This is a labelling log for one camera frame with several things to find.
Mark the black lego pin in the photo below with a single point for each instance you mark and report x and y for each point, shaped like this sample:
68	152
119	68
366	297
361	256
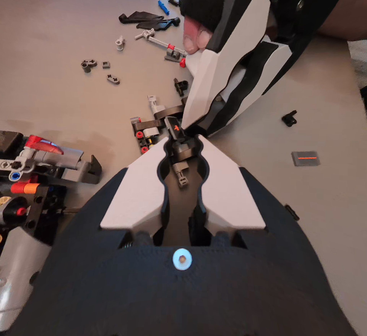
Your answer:
292	212

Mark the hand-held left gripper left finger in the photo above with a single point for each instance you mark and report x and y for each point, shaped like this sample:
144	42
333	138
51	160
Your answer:
132	198

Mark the black grey lego subassembly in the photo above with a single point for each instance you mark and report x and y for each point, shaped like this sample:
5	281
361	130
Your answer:
160	124

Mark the lego car chassis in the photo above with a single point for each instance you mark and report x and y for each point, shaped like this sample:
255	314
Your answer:
43	155

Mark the dark lego tile red stripe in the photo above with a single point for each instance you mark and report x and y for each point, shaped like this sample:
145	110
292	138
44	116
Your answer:
306	159

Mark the person's right hand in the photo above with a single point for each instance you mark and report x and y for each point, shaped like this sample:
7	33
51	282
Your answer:
195	38

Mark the black lego panel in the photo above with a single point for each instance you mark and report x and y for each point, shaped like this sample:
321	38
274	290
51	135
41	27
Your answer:
143	16

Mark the grey lego connector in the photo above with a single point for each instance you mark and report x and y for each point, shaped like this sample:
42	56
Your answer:
87	66
106	65
113	79

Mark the scattered lego pieces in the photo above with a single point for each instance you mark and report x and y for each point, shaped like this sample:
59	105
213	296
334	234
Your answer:
119	43

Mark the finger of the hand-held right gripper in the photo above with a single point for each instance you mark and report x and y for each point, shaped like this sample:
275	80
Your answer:
275	55
229	55

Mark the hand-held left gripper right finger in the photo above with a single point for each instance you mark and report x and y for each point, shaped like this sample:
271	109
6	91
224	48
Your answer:
232	198

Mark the black connector with axle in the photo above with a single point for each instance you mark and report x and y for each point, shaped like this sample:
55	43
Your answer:
289	119

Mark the person's right forearm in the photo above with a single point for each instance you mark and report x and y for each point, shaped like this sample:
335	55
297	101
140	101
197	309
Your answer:
344	3

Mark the black lego pin connector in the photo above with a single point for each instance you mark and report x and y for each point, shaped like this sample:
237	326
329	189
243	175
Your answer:
180	85

